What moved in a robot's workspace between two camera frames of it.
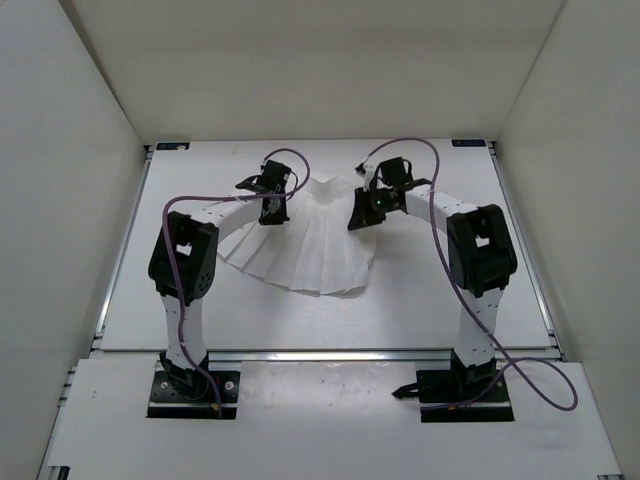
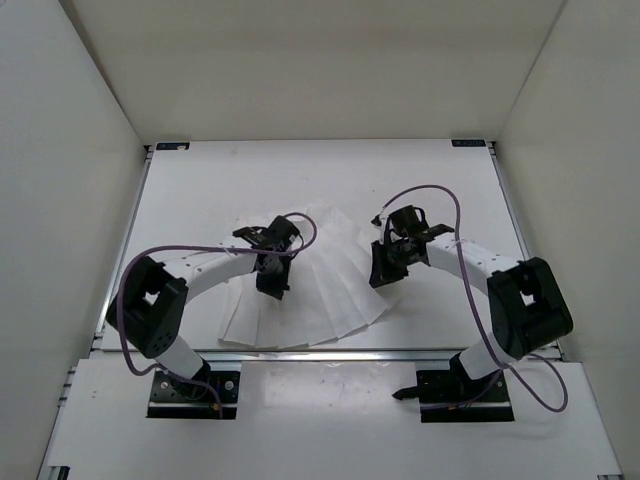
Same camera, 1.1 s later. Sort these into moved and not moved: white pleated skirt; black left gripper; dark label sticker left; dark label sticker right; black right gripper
Moved: black right gripper; white pleated skirt; black left gripper
Not moved: dark label sticker right; dark label sticker left
